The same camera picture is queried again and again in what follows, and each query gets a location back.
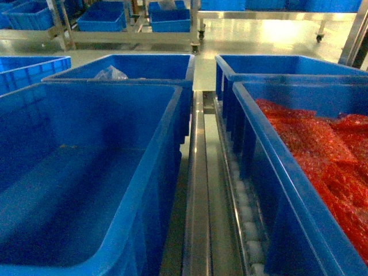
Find blue bin with plastic bag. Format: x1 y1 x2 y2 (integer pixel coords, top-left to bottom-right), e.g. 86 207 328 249
41 53 196 144

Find steel shelf rack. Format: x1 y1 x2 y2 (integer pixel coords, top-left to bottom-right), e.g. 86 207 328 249
160 91 267 275

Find empty blue bin near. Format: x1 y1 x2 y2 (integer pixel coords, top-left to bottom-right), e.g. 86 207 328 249
1 82 184 275

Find blue bin far right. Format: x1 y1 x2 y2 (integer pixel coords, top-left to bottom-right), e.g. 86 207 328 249
215 55 367 101

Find blue bin with red bags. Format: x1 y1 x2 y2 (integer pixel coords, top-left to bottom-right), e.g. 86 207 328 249
233 82 367 275

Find blue bin far left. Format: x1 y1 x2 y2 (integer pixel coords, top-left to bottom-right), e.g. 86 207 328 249
1 56 71 95

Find red bubble wrap bags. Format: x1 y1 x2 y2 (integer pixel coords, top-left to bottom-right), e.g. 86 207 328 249
256 99 367 261

